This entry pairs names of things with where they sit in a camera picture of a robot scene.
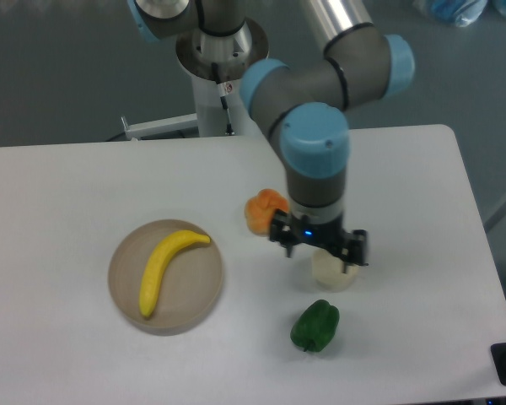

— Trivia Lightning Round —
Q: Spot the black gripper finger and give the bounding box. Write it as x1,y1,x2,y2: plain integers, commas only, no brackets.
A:
333,229,369,274
268,210,298,258

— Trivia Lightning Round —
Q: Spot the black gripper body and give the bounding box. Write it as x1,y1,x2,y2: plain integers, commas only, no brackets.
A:
285,211,347,253

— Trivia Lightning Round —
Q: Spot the yellow banana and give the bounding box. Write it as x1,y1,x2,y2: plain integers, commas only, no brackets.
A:
138,229,211,318

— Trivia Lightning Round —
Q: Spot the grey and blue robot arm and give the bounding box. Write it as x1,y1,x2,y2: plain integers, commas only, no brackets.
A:
129,1,415,267

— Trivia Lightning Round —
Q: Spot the beige round plate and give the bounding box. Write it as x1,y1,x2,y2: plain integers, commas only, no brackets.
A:
108,219,223,335

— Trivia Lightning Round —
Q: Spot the orange bread roll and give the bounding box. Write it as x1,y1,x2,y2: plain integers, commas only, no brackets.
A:
244,188,289,235

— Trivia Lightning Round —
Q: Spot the white pear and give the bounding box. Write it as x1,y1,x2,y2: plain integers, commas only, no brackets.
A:
311,249,359,292

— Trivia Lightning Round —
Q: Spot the green bell pepper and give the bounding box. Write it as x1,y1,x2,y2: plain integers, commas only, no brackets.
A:
290,300,340,353

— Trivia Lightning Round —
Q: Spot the grey metal table leg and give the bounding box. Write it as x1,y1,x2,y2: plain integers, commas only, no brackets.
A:
483,192,506,233

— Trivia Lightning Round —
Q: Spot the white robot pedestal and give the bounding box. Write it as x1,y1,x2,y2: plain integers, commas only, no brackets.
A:
121,18,269,140

